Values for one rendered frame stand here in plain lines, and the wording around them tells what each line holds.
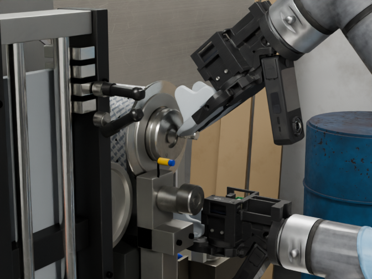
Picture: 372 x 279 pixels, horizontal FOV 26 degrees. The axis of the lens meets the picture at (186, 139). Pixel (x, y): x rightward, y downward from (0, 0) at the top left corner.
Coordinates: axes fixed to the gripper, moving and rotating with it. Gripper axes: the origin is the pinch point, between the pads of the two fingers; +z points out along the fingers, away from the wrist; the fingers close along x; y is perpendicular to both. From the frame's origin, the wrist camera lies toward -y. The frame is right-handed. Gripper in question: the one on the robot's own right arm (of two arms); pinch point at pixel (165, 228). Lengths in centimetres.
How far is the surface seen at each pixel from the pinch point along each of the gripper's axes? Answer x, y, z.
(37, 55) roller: 28.2, 29.2, -1.9
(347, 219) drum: -200, -64, 48
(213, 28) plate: -64, 24, 30
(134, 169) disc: 12.0, 12.4, -3.2
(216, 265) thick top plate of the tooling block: -4.3, -6.0, -6.4
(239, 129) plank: -222, -38, 109
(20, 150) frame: 45, 23, -15
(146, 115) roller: 9.3, 19.3, -3.4
